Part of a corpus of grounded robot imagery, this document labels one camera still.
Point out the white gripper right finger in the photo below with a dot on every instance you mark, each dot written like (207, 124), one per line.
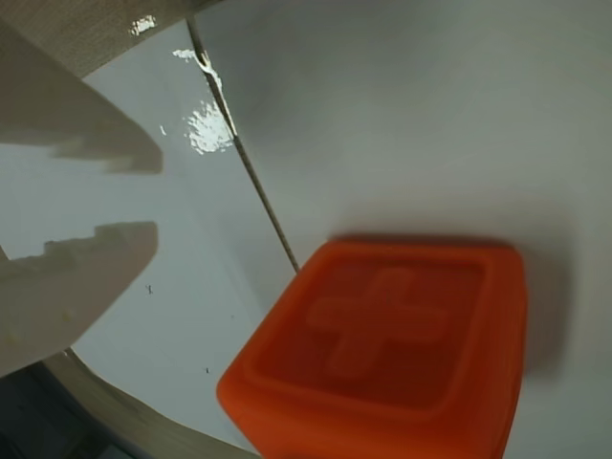
(72, 115)

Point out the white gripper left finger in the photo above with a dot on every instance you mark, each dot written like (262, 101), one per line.
(57, 296)

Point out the orange cube with cross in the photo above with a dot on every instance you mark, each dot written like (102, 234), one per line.
(382, 344)

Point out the white paper sheet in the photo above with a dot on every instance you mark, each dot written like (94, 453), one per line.
(406, 119)
(191, 239)

